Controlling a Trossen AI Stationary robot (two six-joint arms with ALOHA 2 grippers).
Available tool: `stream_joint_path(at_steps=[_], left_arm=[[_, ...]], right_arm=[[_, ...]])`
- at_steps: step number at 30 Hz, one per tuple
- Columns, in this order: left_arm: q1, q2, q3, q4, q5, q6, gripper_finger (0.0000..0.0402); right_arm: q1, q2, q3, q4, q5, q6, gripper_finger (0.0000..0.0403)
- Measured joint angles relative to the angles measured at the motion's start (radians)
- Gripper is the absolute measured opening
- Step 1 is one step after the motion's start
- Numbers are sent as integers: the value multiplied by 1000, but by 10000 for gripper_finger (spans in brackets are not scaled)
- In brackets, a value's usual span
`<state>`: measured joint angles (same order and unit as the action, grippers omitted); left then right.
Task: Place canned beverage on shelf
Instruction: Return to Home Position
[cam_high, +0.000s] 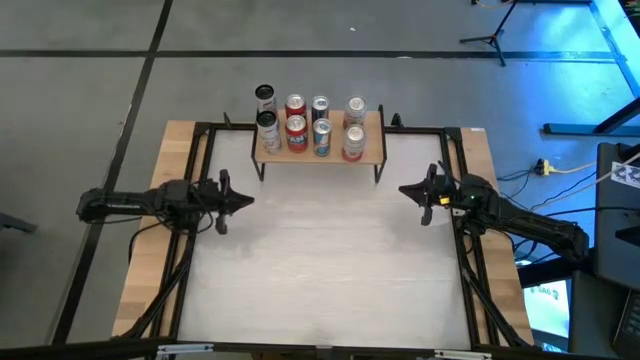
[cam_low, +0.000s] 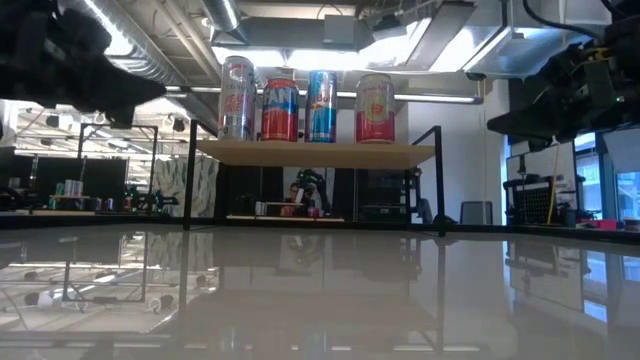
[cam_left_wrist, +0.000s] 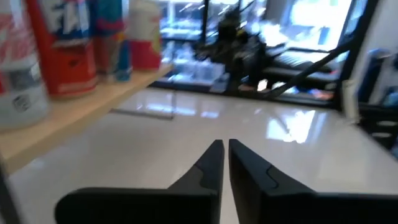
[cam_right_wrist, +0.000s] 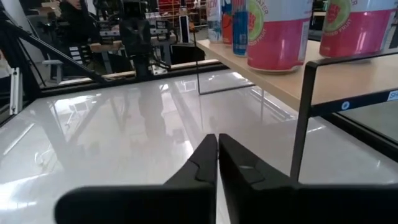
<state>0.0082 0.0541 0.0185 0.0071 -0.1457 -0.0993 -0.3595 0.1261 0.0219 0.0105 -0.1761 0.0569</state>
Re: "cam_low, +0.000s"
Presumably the large round ceiling duct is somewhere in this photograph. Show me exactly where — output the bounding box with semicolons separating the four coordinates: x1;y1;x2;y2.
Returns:
59;0;221;134

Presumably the gray trash bin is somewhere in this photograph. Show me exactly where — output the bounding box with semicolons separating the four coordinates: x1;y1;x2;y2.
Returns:
459;200;494;226

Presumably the leaf print partition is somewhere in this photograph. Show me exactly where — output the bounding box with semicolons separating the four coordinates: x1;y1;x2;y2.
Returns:
151;154;220;219

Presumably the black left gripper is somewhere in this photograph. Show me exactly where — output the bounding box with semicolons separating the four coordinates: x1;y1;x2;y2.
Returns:
0;0;167;129

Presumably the silver spiral duct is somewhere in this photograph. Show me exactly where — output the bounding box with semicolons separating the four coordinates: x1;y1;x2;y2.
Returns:
199;0;242;32

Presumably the rectangular metal duct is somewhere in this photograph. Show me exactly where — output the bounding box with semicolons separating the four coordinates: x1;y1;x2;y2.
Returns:
212;14;376;52

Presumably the red Fanta can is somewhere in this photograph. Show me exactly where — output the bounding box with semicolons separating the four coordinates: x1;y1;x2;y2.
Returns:
260;77;300;143

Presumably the long ceiling light tube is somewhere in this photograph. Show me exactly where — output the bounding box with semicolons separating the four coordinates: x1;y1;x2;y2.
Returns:
164;85;485;105

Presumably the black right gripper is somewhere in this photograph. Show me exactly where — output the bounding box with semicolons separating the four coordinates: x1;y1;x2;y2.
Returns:
487;24;640;153

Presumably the red box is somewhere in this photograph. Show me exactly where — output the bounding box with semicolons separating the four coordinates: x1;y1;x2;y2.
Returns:
581;218;619;231

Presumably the pink soda can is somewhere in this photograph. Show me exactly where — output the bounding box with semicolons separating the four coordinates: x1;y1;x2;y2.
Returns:
354;73;396;145

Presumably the person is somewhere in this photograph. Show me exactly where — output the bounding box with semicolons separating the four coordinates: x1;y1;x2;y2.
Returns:
285;182;304;207

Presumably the small wooden workbench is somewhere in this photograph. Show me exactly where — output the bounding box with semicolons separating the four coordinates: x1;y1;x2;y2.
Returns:
225;199;346;224

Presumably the silver blue Red Bull can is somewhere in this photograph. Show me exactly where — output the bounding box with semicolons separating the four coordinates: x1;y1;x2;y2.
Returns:
304;69;339;144

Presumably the black pegboard cart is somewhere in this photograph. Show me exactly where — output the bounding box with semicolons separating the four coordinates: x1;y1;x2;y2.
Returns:
503;174;581;227

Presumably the wooden workbench with cans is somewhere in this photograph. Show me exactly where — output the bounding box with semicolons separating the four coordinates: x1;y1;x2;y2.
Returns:
0;178;181;216

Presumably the white Celsius can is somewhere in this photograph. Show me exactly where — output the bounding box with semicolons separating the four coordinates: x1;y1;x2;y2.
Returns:
218;55;258;142

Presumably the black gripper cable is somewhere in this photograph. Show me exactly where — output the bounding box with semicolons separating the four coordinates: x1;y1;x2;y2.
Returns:
522;0;609;44

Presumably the wooden shelf with black frame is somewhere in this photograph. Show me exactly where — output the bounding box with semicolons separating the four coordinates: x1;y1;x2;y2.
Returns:
182;118;447;238

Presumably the yellow stick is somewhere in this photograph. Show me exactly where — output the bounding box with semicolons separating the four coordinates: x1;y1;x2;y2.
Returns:
546;144;562;226

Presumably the black partition panel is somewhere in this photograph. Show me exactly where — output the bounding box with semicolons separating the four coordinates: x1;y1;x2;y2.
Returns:
0;154;129;211

